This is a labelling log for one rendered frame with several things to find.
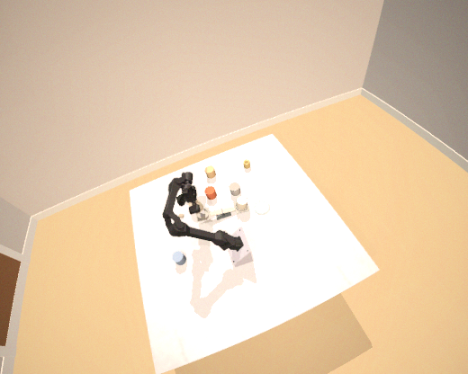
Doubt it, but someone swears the grey cylinder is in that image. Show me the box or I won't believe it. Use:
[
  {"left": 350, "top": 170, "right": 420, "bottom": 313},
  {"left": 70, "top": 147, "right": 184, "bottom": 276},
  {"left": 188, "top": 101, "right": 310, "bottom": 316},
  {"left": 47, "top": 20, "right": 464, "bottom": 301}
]
[{"left": 172, "top": 251, "right": 187, "bottom": 266}]

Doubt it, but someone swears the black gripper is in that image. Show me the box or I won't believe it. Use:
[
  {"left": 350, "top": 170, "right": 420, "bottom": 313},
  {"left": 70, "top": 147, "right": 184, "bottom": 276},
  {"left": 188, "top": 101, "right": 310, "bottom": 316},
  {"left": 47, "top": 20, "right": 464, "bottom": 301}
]
[{"left": 185, "top": 185, "right": 200, "bottom": 215}]

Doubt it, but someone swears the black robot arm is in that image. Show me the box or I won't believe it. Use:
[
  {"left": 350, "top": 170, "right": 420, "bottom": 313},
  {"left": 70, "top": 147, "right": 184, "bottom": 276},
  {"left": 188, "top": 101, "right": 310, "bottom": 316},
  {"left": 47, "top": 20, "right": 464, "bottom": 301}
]
[{"left": 162, "top": 172, "right": 244, "bottom": 252}]

